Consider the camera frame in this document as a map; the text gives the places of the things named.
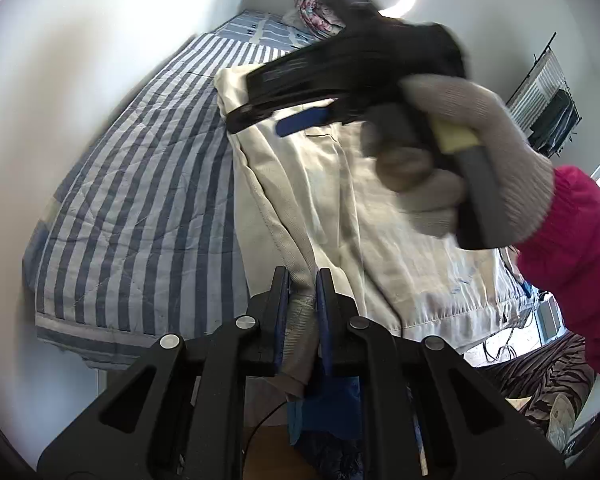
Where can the blue white striped quilt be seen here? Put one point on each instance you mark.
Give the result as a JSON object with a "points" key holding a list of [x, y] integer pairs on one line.
{"points": [[130, 210]]}

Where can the person's right forearm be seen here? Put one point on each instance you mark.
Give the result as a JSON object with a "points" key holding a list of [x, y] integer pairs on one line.
{"points": [[570, 250]]}

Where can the light slipper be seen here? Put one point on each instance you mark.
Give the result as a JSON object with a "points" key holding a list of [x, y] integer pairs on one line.
{"points": [[562, 412]]}

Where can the clothes drying rack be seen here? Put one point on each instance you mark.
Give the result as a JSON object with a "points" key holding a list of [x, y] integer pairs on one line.
{"points": [[540, 75]]}

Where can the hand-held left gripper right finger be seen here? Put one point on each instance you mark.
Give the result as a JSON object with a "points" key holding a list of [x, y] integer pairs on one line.
{"points": [[322, 310]]}

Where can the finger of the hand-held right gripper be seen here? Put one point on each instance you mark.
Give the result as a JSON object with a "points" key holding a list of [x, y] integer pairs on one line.
{"points": [[300, 121]]}

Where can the person's right hand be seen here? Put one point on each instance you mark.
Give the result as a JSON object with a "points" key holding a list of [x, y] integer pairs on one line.
{"points": [[510, 160]]}

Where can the dark hanging clothes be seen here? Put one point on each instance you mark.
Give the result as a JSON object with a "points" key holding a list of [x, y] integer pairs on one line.
{"points": [[555, 120]]}

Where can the zebra patterned cloth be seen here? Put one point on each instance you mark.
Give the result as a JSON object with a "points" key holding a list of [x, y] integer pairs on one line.
{"points": [[530, 370]]}

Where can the blue white checked blanket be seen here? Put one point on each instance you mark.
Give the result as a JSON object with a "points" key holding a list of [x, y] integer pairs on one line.
{"points": [[260, 27]]}

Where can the white plastic box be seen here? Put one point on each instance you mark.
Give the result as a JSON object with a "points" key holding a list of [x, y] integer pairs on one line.
{"points": [[550, 317]]}

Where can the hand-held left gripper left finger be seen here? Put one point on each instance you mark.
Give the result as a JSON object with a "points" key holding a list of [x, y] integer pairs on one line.
{"points": [[280, 320]]}

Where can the patterned pillow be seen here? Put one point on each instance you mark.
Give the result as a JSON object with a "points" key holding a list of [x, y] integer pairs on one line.
{"points": [[315, 20]]}

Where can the cream garment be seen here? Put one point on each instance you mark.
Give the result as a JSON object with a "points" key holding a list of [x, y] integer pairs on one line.
{"points": [[330, 200]]}

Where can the blue garment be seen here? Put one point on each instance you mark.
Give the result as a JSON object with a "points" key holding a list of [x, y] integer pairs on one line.
{"points": [[340, 410]]}

